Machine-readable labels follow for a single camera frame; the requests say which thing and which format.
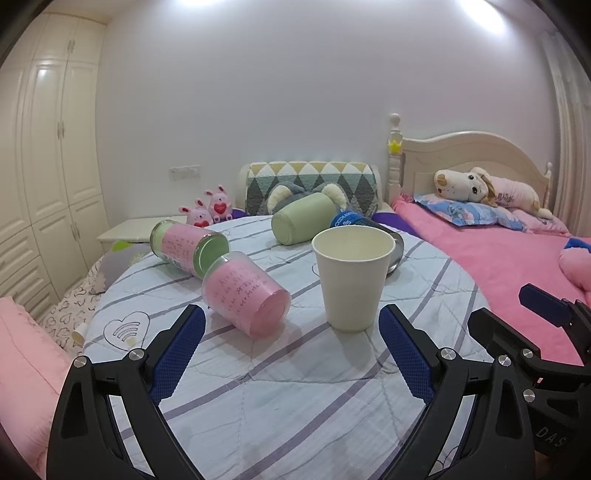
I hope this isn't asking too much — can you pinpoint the light green cup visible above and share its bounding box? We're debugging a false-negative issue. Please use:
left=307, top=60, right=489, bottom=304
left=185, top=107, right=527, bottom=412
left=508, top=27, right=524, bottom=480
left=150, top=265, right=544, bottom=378
left=270, top=191, right=339, bottom=246

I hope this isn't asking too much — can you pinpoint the grey koala plush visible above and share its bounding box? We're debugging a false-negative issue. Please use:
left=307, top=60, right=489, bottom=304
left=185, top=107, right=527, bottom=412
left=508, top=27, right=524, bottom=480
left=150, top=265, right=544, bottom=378
left=267, top=182, right=348, bottom=214

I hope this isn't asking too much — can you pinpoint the pink quilt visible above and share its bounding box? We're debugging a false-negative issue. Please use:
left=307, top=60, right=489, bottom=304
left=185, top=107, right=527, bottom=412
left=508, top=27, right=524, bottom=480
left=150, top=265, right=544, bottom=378
left=0, top=296, right=84, bottom=480

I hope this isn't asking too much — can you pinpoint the pink bed sheet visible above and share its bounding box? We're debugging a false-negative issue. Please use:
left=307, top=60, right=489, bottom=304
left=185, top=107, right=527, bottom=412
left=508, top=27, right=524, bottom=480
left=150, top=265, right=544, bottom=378
left=390, top=194, right=591, bottom=367

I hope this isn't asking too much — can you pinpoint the triangle patterned cushion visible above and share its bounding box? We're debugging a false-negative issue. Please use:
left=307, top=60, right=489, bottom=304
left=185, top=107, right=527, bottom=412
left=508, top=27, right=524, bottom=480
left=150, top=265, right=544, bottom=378
left=237, top=161, right=382, bottom=217

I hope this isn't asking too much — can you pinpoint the grey pillow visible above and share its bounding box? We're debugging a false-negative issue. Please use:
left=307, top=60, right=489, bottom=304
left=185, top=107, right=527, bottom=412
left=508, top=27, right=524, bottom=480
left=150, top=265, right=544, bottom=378
left=98, top=244, right=155, bottom=296

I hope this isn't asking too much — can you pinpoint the cream dog plush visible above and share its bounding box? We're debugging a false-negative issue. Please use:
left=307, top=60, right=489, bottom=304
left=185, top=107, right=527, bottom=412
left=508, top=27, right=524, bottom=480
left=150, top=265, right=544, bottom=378
left=433, top=167, right=553, bottom=220

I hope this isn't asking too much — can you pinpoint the cream wardrobe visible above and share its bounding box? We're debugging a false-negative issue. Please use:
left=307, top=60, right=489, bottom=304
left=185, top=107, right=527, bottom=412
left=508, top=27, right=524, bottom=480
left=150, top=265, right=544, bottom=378
left=0, top=11, right=112, bottom=324

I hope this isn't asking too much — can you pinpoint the metal bowl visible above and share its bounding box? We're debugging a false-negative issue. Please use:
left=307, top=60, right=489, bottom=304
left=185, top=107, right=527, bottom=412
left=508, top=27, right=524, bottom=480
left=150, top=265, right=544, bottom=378
left=384, top=230, right=406, bottom=278

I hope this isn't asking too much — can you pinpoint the pink clear plastic cup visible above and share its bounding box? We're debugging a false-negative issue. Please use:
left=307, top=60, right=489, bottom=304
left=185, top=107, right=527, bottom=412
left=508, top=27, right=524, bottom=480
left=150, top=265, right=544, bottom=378
left=202, top=252, right=292, bottom=337

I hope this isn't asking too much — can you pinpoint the heart patterned sheet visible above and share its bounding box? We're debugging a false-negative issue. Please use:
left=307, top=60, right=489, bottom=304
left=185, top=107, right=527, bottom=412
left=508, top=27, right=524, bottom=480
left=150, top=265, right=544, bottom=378
left=39, top=255, right=109, bottom=357

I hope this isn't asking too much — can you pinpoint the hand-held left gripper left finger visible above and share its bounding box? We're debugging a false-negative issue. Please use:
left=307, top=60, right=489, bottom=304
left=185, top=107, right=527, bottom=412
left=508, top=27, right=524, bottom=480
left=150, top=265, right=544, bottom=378
left=46, top=304, right=206, bottom=480

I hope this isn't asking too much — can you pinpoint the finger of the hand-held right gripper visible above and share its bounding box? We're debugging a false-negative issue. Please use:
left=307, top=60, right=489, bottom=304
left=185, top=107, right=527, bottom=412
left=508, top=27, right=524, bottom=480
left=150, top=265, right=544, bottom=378
left=468, top=308, right=561, bottom=407
left=518, top=283, right=591, bottom=366

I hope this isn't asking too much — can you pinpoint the pink plush cushion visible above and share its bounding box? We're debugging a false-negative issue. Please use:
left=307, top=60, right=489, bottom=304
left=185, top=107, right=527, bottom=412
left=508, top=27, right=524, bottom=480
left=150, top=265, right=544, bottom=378
left=558, top=246, right=591, bottom=292

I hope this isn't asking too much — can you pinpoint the blue cartoon pillow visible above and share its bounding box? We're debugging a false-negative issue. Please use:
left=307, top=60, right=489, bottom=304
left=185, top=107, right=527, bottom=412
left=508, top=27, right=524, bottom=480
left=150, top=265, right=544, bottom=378
left=413, top=192, right=528, bottom=232

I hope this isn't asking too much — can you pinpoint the large pink rabbit plush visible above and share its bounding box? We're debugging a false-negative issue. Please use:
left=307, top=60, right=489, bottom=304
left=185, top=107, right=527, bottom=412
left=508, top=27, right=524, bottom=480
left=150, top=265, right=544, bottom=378
left=205, top=185, right=234, bottom=221

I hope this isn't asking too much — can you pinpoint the small pink rabbit plush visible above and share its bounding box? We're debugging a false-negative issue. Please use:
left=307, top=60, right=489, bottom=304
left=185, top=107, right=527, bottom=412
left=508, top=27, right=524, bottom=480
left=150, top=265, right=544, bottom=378
left=179, top=198, right=211, bottom=229

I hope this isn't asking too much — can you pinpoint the cream bed headboard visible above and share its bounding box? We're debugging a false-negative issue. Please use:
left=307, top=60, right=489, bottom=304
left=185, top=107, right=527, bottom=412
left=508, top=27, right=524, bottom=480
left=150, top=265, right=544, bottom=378
left=387, top=113, right=555, bottom=213

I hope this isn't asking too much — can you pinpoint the white nightstand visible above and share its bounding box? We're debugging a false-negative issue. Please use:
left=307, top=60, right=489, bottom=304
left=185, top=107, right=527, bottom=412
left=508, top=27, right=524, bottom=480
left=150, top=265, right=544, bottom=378
left=96, top=216, right=189, bottom=247

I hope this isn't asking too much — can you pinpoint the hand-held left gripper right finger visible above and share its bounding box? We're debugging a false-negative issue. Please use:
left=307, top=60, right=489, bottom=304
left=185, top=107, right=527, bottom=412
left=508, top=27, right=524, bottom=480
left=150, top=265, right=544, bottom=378
left=378, top=304, right=539, bottom=480

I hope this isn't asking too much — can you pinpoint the green and pink plastic cup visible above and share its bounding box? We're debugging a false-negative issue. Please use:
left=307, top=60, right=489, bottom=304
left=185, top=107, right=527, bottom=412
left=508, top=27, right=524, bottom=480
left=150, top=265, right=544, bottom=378
left=150, top=220, right=230, bottom=279

